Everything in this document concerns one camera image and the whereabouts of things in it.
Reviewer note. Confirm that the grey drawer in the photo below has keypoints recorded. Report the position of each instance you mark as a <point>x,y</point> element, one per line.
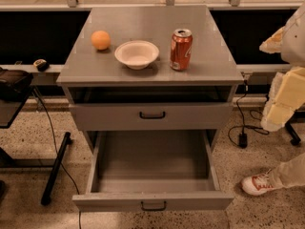
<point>150,108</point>
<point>152,171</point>

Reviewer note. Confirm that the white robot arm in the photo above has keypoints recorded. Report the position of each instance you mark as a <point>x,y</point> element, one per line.
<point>287,93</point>

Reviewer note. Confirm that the grey drawer cabinet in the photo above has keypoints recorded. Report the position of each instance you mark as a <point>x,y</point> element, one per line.
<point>211,63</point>

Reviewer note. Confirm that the grey top drawer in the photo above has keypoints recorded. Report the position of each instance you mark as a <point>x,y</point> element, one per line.
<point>150,108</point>

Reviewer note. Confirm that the white paper bowl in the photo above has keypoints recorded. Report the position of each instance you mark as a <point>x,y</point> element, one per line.
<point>136,54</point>

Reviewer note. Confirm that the red soda can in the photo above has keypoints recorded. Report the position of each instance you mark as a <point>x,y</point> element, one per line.
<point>181,49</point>

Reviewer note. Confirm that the orange fruit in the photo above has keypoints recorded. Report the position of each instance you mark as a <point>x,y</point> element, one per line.
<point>100,40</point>

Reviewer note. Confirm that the yellow tape measure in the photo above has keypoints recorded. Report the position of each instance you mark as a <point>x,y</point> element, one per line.
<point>41,65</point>

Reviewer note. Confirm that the white red sneaker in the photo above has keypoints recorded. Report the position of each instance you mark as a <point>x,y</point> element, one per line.
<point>257,185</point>

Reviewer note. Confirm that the black table stand left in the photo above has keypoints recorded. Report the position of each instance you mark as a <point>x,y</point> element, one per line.
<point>8,112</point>

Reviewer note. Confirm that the black bag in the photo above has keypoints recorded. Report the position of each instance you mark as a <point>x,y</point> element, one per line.
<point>14,84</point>

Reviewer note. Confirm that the black stand leg right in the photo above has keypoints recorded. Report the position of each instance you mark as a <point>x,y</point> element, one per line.
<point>298,117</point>

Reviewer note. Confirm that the beige trouser leg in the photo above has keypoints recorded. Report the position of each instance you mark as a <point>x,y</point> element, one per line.
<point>289,174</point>

